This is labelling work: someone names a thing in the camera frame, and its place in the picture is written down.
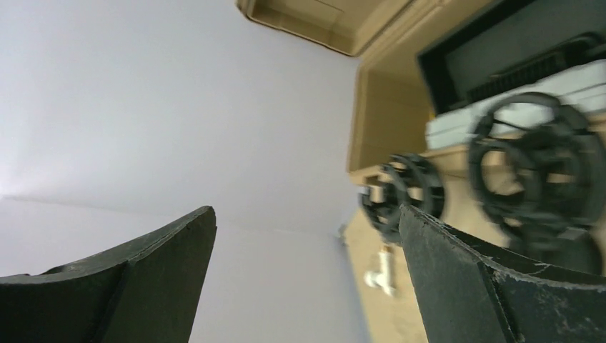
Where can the tan plastic toolbox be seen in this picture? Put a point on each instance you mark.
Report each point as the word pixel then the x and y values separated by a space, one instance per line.
pixel 392 107

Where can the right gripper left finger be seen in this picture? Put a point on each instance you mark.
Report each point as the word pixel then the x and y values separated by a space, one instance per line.
pixel 144 290

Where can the grey case in toolbox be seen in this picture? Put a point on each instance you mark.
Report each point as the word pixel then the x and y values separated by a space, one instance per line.
pixel 581 86

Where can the white plastic pipe fitting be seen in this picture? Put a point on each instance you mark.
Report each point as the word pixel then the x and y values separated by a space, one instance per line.
pixel 383 277

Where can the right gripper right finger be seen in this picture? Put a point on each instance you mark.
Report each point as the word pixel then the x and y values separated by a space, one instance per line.
pixel 469 290

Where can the black toolbox tray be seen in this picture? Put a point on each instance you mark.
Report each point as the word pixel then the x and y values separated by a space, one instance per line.
pixel 508 44

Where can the black tripod shock-mount stand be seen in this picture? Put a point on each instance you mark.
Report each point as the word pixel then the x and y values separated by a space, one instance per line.
pixel 560 168

